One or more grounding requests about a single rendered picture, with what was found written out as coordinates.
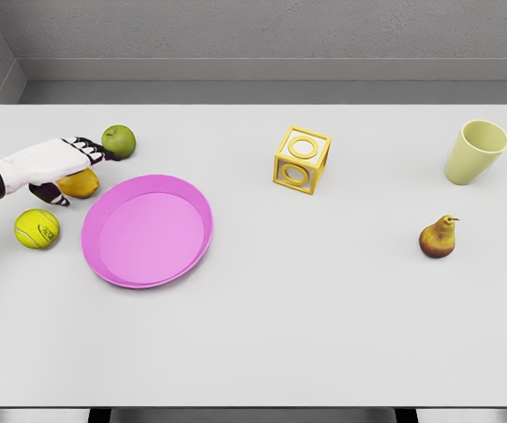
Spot brown yellow pear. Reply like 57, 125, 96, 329
418, 214, 461, 260

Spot pale yellow cup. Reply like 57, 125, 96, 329
444, 120, 507, 187

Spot pink round plate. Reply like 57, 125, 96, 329
80, 174, 214, 290

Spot yellow tennis ball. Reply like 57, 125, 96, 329
13, 208, 61, 251

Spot yellow hollow frame cube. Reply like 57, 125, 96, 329
272, 124, 332, 197

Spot yellow lemon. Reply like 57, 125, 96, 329
56, 167, 101, 199

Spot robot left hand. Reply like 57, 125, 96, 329
11, 136, 117, 208

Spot green apple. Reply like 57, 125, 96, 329
101, 124, 137, 160

